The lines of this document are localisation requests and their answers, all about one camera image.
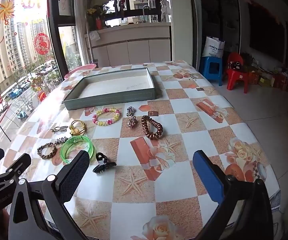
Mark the yellow flower bouquet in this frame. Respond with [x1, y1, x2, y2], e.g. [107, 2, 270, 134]
[86, 6, 107, 30]

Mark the white shopping bag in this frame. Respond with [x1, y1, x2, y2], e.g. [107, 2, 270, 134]
[202, 36, 225, 58]

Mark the white cabinet counter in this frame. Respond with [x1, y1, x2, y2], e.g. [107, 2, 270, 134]
[85, 21, 172, 68]

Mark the pile of red gift boxes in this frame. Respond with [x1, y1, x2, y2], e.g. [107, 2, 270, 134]
[246, 65, 288, 92]

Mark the blue plastic stool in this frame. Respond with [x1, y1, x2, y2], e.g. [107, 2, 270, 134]
[199, 56, 224, 87]

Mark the black claw hair clip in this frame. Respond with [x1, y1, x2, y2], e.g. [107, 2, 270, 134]
[92, 152, 117, 174]

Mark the red round horse window decal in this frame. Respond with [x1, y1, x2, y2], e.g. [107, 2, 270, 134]
[33, 33, 51, 55]

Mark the green translucent bangle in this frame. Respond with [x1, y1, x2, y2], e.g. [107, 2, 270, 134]
[60, 135, 94, 165]

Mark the red plastic chair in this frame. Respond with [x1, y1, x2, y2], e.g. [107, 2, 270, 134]
[225, 52, 249, 93]

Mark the chrome faucet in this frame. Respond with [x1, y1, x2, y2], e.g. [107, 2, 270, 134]
[142, 5, 151, 23]

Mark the yellow bead hair tie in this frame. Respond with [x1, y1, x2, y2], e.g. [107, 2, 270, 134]
[69, 120, 87, 136]

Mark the white mop pole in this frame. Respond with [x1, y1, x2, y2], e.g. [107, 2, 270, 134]
[85, 17, 94, 64]

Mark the thin metal wire hair clip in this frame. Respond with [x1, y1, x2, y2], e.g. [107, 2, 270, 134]
[50, 125, 68, 133]

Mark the dark wall television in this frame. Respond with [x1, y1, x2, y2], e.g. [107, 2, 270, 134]
[249, 4, 288, 63]

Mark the brown spiral hair tie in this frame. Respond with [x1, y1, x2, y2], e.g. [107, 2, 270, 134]
[141, 115, 164, 140]

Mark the yellow firework window decal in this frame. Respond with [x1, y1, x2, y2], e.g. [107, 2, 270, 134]
[0, 0, 16, 23]

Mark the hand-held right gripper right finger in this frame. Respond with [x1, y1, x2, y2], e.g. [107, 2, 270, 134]
[193, 150, 274, 240]

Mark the brown braided hair tie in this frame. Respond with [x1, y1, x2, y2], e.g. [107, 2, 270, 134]
[37, 142, 58, 160]

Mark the grey-green shallow box tray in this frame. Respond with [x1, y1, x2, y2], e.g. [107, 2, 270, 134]
[63, 67, 157, 111]

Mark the pink yellow spiral hair tie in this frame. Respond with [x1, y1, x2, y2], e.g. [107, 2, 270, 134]
[92, 107, 121, 127]

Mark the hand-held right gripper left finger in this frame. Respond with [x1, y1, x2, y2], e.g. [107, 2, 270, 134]
[8, 150, 91, 240]

